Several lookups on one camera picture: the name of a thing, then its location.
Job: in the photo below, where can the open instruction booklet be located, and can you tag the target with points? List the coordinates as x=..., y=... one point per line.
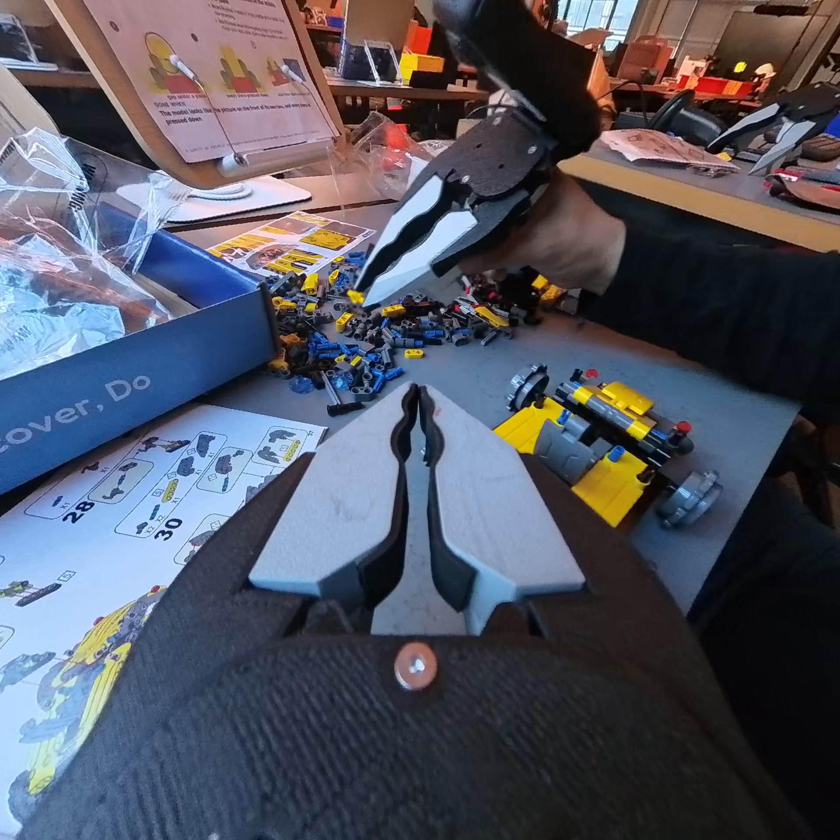
x=98, y=525

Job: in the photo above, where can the red storage bins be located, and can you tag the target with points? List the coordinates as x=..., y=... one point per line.
x=715, y=84

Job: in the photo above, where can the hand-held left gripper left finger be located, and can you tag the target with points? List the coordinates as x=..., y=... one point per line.
x=334, y=505

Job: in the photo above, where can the grey desk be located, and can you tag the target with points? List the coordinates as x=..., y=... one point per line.
x=459, y=384

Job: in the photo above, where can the clear bag with white paper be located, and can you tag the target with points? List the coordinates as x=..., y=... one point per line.
x=380, y=151

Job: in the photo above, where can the folded paper leaflet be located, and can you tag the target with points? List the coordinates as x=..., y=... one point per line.
x=669, y=151

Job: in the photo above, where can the printed instruction sheet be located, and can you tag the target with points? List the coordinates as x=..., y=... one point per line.
x=229, y=65

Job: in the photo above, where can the blue cardboard kit box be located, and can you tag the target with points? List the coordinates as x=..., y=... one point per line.
x=131, y=387

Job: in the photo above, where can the pile of small brick connectors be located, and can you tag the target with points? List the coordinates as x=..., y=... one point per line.
x=367, y=341

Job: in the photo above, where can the yellow toy brick car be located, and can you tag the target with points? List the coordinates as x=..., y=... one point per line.
x=604, y=485

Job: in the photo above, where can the desk with yellow edge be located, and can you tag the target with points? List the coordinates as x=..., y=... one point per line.
x=689, y=190

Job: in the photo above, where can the yellow storage box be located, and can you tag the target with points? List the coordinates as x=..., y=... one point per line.
x=423, y=69

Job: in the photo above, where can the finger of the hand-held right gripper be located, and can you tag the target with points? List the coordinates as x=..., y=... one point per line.
x=407, y=223
x=439, y=249

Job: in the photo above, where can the spare hand-held gripper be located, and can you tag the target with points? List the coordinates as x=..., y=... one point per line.
x=787, y=118

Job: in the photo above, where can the crumpled clear plastic bags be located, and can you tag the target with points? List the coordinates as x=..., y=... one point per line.
x=65, y=275

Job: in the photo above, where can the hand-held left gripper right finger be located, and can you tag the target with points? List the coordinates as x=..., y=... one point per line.
x=499, y=512

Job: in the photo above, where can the person's dark clothing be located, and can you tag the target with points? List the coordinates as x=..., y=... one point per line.
x=774, y=590

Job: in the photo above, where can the person's right forearm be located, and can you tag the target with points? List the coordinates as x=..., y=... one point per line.
x=722, y=295

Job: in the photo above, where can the yellow sticker sheet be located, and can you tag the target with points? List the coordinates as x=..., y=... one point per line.
x=289, y=243

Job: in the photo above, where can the clear acrylic display stand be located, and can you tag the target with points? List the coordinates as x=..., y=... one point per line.
x=374, y=62

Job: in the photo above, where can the person's right hand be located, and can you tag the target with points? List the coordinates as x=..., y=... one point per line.
x=571, y=236

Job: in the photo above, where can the wooden board stand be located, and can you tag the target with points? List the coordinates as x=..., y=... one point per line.
x=275, y=190

